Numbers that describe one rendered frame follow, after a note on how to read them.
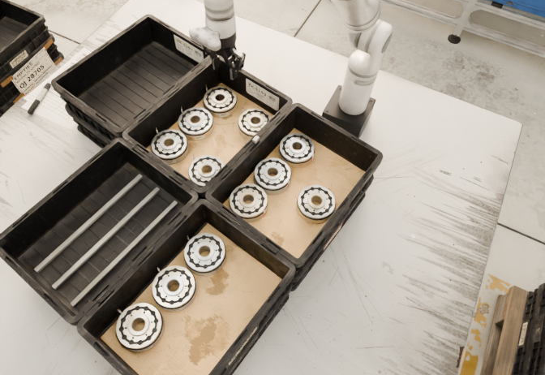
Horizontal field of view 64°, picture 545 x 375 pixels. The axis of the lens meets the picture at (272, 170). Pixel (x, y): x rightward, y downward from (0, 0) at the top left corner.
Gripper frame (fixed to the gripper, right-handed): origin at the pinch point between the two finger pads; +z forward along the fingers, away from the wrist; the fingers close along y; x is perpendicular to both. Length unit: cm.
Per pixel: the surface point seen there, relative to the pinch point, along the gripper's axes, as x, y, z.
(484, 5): -181, -36, 71
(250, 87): -7.1, -3.2, 11.3
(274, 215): 20.8, -33.1, 17.4
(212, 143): 12.9, -4.4, 17.4
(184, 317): 55, -32, 17
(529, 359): -11, -123, 74
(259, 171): 13.7, -22.5, 14.4
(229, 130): 6.1, -5.3, 17.4
